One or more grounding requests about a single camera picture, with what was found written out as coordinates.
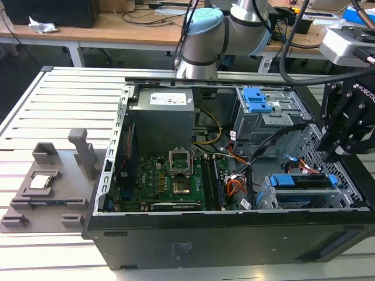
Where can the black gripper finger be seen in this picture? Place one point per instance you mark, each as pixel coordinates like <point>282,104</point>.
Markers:
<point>347,120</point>
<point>329,108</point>

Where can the hard disk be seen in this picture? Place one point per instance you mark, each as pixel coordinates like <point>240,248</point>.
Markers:
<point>282,180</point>

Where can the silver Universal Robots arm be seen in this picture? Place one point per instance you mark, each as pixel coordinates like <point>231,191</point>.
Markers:
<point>202,41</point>

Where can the grey metal disk bay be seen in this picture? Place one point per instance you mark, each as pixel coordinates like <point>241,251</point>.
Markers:
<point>269,199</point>

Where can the black RAM slot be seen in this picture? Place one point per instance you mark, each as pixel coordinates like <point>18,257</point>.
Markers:
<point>208,184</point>
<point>219,181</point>

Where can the wooden desk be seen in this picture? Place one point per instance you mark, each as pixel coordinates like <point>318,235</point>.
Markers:
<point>307,44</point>
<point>102,32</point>

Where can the grey metal drive cage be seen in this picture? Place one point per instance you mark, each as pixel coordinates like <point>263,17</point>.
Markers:
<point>263,128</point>

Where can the blue plastic latch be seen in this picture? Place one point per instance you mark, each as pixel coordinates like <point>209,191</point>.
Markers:
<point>257,101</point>

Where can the clear plastic bag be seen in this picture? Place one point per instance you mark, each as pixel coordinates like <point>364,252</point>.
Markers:
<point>337,24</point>

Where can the small black box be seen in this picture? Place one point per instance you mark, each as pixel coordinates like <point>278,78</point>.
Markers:
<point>304,25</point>

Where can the blue cardboard box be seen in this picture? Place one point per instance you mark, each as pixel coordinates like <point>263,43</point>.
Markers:
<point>351,14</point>

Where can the grey power supply unit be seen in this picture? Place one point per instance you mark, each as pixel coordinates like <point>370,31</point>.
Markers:
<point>164,123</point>

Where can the black graphics card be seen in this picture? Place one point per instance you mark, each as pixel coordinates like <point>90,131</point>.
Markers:
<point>175,206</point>

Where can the black PC case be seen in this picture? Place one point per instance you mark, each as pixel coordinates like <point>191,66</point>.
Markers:
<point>205,243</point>

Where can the green motherboard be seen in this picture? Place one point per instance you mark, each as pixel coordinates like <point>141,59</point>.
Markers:
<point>152,175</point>

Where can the grey parts rack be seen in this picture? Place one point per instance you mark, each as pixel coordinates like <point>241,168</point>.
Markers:
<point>70,181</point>

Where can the large black box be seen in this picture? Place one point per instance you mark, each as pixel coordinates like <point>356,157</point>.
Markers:
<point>49,13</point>

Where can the silver CPU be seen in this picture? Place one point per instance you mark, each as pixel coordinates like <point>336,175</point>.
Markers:
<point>41,182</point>

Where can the crumpled white paper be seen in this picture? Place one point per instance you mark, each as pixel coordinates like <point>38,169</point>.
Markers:
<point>42,26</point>

